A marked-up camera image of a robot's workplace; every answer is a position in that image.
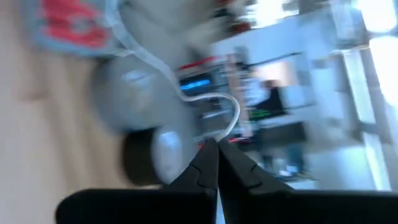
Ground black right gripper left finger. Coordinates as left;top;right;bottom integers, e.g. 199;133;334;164
55;138;219;224

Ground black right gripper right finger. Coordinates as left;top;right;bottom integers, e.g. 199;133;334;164
218;139;398;224

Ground black cord spool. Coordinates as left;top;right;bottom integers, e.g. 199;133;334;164
122;126;185;187

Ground white cord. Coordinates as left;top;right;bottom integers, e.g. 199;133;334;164
114;12;242;142

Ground grey round container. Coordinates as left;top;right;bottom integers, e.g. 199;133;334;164
91;54;200;134

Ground red flat item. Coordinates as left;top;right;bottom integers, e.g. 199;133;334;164
42;0;109;47

